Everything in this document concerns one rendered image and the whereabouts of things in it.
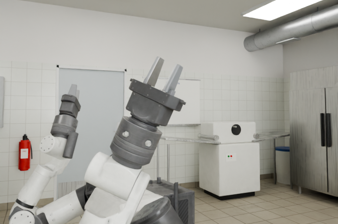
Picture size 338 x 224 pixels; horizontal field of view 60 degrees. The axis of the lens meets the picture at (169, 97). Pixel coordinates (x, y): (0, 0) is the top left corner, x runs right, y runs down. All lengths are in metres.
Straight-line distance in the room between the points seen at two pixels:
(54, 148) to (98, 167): 0.54
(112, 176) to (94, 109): 4.26
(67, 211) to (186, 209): 0.43
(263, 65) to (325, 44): 1.20
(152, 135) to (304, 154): 4.78
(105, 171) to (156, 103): 0.17
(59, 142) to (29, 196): 0.20
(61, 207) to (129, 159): 0.62
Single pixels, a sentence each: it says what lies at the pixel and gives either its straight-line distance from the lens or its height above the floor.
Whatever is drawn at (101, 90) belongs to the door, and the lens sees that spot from 4.87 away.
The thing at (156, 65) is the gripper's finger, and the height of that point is 1.45.
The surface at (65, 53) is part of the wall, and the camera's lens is 4.84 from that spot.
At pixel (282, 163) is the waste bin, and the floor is 0.38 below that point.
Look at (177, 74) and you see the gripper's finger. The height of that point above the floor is 1.43.
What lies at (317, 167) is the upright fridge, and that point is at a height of 0.52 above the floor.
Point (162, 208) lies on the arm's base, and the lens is 0.75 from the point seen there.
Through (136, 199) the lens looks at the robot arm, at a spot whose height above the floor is 1.19.
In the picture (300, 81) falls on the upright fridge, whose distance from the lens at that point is 5.34.
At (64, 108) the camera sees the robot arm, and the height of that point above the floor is 1.37.
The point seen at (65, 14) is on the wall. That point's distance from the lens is 4.99.
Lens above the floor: 1.36
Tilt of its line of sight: 3 degrees up
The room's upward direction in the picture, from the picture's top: straight up
